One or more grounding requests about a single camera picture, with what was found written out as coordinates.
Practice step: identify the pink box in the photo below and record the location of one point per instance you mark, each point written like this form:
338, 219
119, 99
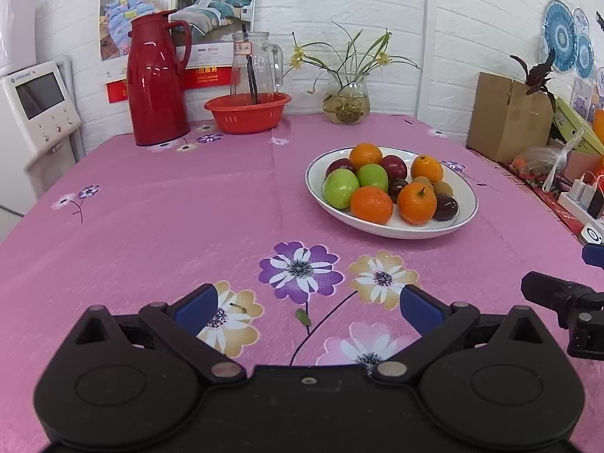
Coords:
583, 165

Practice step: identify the large blue patterned wall disc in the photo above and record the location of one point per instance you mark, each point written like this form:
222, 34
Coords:
560, 35

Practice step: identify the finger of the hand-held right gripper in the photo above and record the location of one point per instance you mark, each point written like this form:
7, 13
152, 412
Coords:
542, 288
593, 255

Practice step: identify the clear plastic bag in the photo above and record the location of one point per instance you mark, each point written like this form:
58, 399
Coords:
538, 160

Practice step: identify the bedding wall poster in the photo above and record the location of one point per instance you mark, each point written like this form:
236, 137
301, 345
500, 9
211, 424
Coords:
212, 0

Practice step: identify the cardboard box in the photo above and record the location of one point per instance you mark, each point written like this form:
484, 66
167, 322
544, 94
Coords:
505, 122

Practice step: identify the white plate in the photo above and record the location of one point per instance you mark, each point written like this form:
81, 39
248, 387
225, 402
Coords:
465, 198

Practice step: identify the red plum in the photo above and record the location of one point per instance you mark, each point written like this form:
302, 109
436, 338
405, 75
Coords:
394, 166
339, 166

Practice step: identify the green box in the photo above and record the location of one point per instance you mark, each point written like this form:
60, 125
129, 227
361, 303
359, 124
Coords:
578, 125

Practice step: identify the glass pitcher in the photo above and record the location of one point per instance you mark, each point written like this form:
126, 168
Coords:
264, 71

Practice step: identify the black charger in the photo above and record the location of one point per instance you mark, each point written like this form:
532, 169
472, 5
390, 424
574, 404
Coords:
597, 205

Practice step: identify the black stirring stick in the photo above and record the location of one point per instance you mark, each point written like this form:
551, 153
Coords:
250, 66

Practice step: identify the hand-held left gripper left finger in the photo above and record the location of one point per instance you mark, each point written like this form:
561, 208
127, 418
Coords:
198, 306

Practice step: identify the dark purple plum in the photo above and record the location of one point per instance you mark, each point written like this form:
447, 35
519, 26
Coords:
446, 207
398, 188

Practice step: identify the green jujube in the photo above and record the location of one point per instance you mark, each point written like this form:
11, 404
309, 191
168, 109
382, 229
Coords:
340, 188
373, 177

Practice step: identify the white charger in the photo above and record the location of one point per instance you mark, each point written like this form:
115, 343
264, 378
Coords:
579, 191
590, 197

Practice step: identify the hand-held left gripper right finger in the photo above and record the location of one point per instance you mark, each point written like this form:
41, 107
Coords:
422, 311

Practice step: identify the orange with stem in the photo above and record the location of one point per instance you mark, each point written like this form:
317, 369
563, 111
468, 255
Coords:
416, 203

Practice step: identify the small tan round fruit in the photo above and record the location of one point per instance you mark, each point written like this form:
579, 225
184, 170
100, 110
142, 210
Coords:
442, 188
421, 181

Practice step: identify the red thermos jug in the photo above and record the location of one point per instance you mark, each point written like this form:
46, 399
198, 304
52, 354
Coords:
155, 89

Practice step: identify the white power strip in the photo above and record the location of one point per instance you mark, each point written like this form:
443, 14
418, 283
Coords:
571, 207

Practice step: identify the white appliance with screen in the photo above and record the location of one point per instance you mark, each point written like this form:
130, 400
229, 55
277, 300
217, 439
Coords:
42, 118

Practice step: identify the medium blue patterned wall disc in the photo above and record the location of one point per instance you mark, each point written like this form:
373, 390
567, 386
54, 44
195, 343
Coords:
585, 56

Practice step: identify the orange paper bag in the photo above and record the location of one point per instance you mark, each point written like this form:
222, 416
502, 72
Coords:
599, 125

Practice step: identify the red plastic basin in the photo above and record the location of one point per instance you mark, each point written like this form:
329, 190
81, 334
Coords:
247, 115

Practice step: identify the white device with round dial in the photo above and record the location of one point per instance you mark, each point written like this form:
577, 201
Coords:
592, 236

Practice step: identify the orchid plant with yellow flowers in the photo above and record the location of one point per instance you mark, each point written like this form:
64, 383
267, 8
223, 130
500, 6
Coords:
358, 52

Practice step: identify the small blue patterned wall disc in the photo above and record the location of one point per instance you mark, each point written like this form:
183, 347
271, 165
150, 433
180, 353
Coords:
581, 21

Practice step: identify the pink floral tablecloth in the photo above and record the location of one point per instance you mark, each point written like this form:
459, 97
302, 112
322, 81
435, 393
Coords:
165, 207

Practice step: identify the glass vase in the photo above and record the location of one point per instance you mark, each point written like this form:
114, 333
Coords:
347, 104

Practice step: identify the black wall sign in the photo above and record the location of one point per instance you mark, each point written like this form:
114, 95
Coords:
600, 19

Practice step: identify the purple leaf plant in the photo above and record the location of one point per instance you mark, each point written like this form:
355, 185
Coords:
538, 78

